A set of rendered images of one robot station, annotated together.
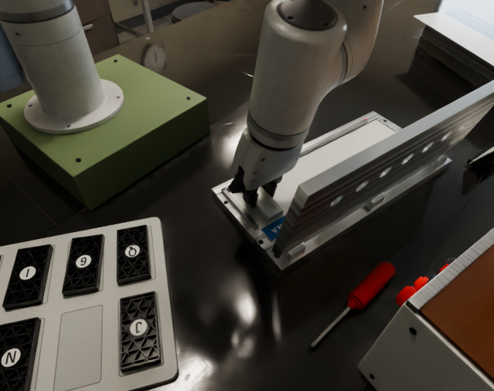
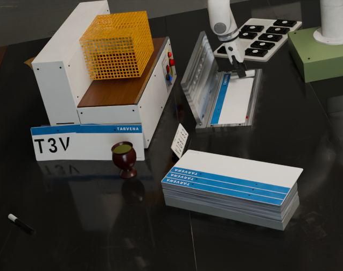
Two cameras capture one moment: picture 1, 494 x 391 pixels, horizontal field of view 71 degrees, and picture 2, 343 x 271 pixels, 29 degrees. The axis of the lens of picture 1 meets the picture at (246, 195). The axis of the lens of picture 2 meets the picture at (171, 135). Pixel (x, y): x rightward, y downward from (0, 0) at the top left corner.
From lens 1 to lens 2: 2.91 m
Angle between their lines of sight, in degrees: 95
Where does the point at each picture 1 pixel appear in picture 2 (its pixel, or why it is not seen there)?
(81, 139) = (308, 34)
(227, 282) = (225, 68)
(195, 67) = not seen: outside the picture
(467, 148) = (195, 145)
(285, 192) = (239, 83)
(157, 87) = (329, 53)
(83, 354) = not seen: hidden behind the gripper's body
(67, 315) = (249, 42)
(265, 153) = not seen: hidden behind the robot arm
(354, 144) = (238, 108)
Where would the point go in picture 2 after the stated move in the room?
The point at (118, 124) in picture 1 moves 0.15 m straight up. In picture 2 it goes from (309, 42) to (306, 7)
